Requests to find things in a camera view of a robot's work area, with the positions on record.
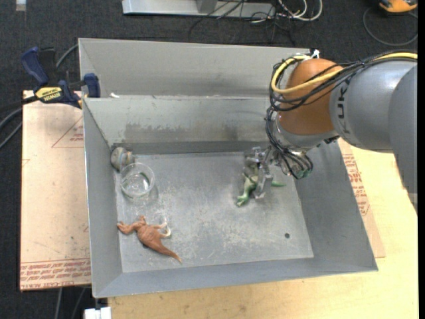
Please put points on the brown cardboard board, red print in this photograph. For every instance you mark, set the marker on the brown cardboard board, red print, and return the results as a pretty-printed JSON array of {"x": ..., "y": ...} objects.
[{"x": 53, "y": 184}]

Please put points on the orange-brown toy dinosaur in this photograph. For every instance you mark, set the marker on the orange-brown toy dinosaur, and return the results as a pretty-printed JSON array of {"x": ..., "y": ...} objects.
[{"x": 151, "y": 236}]

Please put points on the clear glass cup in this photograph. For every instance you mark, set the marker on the clear glass cup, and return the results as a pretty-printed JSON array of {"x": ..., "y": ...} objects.
[{"x": 137, "y": 180}]

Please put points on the green toy dinosaur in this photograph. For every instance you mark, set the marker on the green toy dinosaur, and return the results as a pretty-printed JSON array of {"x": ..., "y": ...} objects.
[{"x": 247, "y": 189}]

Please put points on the grey metal bin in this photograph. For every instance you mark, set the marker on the grey metal bin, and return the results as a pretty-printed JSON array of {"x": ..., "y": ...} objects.
[{"x": 212, "y": 211}]

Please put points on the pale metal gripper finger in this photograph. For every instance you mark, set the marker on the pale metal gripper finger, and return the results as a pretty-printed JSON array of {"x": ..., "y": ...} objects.
[
  {"x": 265, "y": 186},
  {"x": 250, "y": 165}
]

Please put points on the grey round ball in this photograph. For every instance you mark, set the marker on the grey round ball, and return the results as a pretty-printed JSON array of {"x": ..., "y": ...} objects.
[{"x": 119, "y": 157}]

